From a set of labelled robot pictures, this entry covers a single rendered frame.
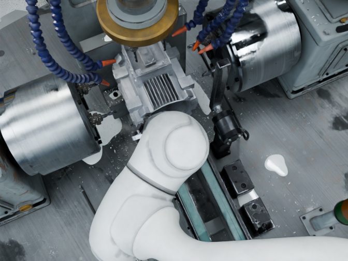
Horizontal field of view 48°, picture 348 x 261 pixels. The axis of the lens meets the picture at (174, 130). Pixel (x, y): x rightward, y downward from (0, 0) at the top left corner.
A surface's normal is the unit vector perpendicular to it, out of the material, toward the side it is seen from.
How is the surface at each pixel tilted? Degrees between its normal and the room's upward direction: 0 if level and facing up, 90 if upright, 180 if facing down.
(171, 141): 15
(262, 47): 39
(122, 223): 24
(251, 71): 62
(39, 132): 32
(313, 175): 0
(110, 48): 90
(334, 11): 0
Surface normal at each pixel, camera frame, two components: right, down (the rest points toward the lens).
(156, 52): -0.02, -0.34
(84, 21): 0.41, 0.86
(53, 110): 0.07, -0.14
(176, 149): 0.07, 0.07
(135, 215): -0.30, -0.32
